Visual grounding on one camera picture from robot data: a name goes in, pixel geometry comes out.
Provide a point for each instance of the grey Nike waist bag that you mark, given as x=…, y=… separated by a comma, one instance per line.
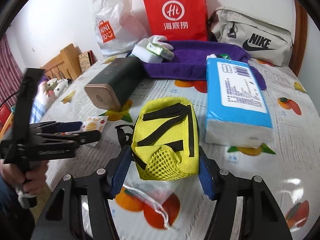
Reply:
x=263, y=40

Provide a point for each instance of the white sponge block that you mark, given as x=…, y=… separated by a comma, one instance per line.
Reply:
x=145, y=55

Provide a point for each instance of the striped pastel bedding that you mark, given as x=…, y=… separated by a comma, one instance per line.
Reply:
x=42, y=102

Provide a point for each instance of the white cotton glove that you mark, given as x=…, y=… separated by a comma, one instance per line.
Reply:
x=156, y=39

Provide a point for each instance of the blue tissue pack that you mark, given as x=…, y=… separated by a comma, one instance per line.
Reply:
x=237, y=114

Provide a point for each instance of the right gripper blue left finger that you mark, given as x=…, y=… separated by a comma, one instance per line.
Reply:
x=117, y=171

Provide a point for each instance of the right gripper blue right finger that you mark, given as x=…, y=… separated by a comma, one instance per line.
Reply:
x=208, y=175

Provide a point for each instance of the white tissue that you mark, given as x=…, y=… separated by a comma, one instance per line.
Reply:
x=211, y=56

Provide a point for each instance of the spotted plush toy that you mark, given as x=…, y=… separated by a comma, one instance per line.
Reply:
x=55, y=87

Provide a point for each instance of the white Miniso plastic bag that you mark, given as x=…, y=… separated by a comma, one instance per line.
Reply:
x=116, y=29

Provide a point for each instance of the fruit pattern tablecloth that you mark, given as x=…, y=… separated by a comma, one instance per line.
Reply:
x=289, y=163

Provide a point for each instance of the red Haidilao paper bag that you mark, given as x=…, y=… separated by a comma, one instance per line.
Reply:
x=178, y=19

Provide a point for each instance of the patterned book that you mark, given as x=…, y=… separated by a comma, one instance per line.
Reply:
x=86, y=60

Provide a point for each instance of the purple fluffy towel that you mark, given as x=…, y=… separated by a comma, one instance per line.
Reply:
x=190, y=60

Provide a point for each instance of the wooden bed headboard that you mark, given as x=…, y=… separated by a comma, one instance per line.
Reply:
x=65, y=65

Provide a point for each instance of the fruit print small packet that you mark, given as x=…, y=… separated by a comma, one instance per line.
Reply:
x=94, y=123

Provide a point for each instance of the dark green tea box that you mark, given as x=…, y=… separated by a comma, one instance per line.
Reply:
x=111, y=88

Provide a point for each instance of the brown wooden door frame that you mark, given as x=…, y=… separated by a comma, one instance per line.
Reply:
x=299, y=45

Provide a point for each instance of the white mesh drawstring bag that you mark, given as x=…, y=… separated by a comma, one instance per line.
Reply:
x=153, y=193

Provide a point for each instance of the person's left hand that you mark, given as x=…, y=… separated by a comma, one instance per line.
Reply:
x=32, y=181

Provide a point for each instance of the green sachet packet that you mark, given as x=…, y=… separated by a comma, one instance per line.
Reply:
x=224, y=56

